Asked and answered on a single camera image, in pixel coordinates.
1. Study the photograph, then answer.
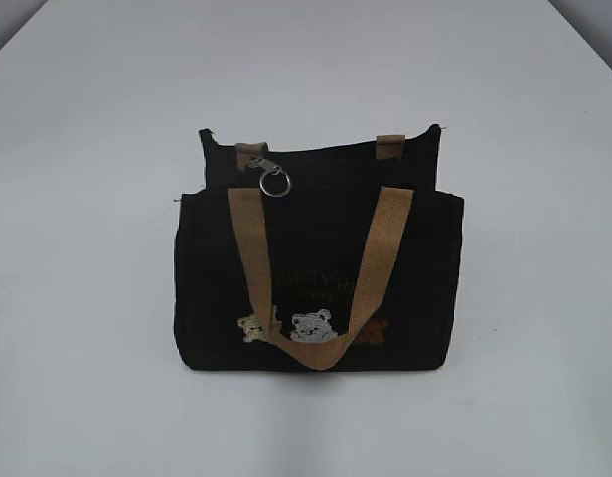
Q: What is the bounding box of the silver zipper pull with ring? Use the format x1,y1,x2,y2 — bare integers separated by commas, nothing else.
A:
247,157,292,198

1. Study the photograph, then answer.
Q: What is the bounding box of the black canvas tote bag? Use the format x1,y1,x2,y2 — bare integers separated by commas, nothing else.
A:
174,124,464,373

